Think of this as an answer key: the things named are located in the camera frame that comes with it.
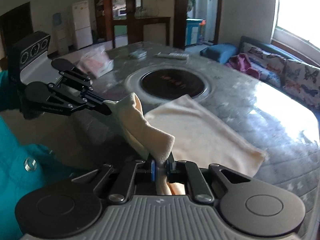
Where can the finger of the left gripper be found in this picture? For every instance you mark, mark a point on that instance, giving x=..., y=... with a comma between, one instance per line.
x=72, y=76
x=50, y=98

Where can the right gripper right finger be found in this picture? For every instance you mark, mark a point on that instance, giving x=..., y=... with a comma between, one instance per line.
x=188, y=174

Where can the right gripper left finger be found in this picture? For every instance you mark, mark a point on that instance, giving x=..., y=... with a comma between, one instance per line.
x=136, y=177

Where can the cream knit garment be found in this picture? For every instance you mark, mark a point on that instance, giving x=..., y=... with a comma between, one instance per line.
x=186, y=130

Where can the water dispenser with bottle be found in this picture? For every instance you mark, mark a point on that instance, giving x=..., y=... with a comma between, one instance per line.
x=60, y=34

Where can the pink white plastic bag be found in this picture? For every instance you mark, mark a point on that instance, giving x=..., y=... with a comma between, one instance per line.
x=96, y=63

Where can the white refrigerator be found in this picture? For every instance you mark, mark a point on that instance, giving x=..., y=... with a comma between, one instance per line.
x=81, y=25

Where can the small blue card box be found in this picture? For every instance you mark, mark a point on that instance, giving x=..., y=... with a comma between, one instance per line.
x=137, y=54

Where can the teal jacket sleeve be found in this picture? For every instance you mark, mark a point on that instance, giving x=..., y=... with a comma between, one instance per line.
x=24, y=168

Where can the dark wooden shelf cabinet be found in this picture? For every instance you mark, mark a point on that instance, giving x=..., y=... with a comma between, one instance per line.
x=126, y=18

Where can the round black induction cooktop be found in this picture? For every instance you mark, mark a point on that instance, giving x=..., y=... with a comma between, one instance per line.
x=171, y=84

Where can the white remote control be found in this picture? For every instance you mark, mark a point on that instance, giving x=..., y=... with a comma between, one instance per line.
x=176, y=56

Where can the pink crumpled garment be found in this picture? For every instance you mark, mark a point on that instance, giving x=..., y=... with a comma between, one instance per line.
x=242, y=64

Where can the blue cabinet in doorway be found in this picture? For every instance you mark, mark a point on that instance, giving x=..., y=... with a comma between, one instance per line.
x=193, y=30

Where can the left butterfly print pillow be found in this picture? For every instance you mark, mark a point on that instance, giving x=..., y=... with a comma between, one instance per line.
x=271, y=66

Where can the butterfly print pillow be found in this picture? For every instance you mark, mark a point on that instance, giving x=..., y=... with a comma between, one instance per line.
x=271, y=66
x=301, y=80

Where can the right butterfly print pillow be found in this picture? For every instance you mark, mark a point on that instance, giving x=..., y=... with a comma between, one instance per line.
x=301, y=80

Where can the dark wooden door frame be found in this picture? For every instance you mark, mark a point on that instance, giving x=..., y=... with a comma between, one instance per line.
x=210, y=10

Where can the window with metal frame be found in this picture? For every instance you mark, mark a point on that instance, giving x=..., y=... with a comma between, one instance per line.
x=297, y=26

